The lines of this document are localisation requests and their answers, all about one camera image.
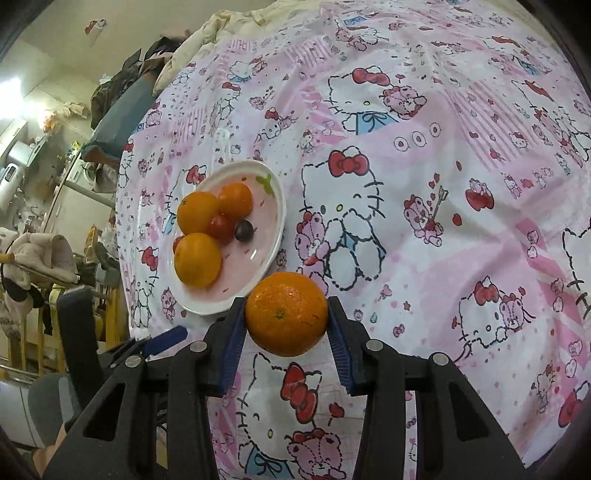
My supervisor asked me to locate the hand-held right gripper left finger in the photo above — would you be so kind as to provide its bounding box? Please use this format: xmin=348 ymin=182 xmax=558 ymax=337
xmin=44 ymin=298 xmax=247 ymax=480

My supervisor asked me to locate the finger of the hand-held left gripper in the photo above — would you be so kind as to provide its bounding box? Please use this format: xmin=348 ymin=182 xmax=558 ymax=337
xmin=56 ymin=285 xmax=100 ymax=385
xmin=99 ymin=325 xmax=188 ymax=367

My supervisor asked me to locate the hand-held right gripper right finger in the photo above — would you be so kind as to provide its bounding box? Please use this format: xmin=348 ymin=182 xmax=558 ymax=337
xmin=325 ymin=295 xmax=529 ymax=480

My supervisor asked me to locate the large orange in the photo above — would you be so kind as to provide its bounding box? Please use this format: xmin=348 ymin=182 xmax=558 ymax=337
xmin=177 ymin=191 xmax=221 ymax=234
xmin=245 ymin=271 xmax=329 ymax=357
xmin=174 ymin=233 xmax=223 ymax=288

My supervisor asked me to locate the pink strawberry pattern plate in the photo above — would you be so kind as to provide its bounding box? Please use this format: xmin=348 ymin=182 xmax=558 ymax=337
xmin=170 ymin=160 xmax=287 ymax=316

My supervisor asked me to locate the small orange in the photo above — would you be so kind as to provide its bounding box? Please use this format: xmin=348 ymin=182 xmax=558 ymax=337
xmin=217 ymin=183 xmax=254 ymax=217

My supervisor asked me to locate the grey stool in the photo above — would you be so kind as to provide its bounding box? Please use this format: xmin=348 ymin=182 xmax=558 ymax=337
xmin=0 ymin=373 xmax=84 ymax=449

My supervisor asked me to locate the pink plush robe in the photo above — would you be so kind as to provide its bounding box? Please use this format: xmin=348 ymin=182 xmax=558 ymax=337
xmin=0 ymin=232 xmax=78 ymax=289

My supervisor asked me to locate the draped grey garment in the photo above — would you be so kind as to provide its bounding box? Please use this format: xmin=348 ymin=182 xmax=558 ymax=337
xmin=92 ymin=164 xmax=118 ymax=192

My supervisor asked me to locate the white water heater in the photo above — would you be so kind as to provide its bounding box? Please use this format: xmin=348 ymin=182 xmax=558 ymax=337
xmin=0 ymin=138 xmax=44 ymax=204

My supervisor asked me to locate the heap of clothes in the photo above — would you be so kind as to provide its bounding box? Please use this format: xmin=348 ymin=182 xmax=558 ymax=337
xmin=90 ymin=37 xmax=185 ymax=130

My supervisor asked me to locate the cream duvet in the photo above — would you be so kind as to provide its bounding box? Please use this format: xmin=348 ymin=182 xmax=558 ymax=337
xmin=152 ymin=0 xmax=324 ymax=97

